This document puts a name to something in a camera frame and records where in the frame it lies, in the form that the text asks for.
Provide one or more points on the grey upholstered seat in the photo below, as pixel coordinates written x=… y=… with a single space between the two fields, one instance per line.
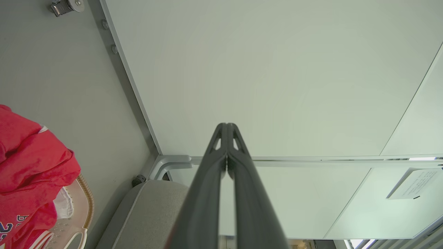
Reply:
x=148 y=214

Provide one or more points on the red jersey with white stripes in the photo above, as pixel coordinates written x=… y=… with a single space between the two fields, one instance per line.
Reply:
x=31 y=166

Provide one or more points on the white laundry basket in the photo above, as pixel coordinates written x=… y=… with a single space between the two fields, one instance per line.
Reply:
x=81 y=207

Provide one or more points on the small black caster wheel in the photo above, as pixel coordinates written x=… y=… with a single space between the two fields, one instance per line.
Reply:
x=138 y=180

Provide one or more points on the white cloth garment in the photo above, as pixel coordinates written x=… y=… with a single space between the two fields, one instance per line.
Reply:
x=65 y=204

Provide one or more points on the grey metal partition frame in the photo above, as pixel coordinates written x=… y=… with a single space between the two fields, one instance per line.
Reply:
x=131 y=79

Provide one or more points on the metal caster wheel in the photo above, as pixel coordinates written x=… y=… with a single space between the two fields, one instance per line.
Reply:
x=65 y=7

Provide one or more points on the grey round frame foot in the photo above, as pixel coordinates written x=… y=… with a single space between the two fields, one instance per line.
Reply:
x=114 y=49
x=105 y=24

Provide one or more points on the white paper notice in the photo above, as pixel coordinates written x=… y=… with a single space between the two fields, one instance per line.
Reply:
x=415 y=183

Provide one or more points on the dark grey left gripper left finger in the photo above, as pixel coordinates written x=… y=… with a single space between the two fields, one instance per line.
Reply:
x=202 y=200

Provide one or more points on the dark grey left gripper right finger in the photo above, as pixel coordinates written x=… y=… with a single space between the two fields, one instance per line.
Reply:
x=252 y=207

